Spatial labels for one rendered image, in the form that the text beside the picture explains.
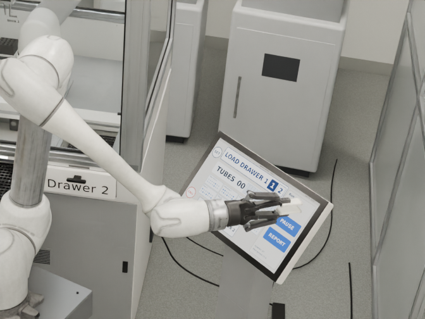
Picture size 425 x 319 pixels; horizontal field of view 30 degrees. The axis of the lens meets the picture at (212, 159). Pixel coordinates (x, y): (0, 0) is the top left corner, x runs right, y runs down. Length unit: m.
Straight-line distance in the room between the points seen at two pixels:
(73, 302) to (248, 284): 0.65
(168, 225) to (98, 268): 1.19
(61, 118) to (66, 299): 0.71
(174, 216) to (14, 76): 0.56
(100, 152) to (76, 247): 1.18
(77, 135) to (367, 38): 4.24
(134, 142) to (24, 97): 0.92
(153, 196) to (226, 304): 0.82
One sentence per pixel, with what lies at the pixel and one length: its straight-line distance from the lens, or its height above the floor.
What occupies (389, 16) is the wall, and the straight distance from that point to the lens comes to 6.08.
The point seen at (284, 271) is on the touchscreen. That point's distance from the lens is 2.58.
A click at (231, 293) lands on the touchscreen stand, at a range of 2.97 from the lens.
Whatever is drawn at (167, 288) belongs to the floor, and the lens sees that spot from 3.92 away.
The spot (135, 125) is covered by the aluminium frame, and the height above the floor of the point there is 1.15.
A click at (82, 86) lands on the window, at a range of 2.89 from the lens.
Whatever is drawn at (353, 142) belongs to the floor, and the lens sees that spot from 5.28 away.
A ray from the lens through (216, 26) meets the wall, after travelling 6.17.
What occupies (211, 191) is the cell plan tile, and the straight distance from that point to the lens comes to 2.77.
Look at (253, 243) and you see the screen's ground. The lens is 2.63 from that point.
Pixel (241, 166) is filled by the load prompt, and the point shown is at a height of 1.15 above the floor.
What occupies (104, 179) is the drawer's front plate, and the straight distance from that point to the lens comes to 3.04.
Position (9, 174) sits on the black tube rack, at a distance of 3.09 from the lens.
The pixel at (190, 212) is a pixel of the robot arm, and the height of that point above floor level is 1.33.
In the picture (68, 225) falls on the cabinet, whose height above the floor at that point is 0.65.
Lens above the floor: 2.65
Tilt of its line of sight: 33 degrees down
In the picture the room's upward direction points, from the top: 7 degrees clockwise
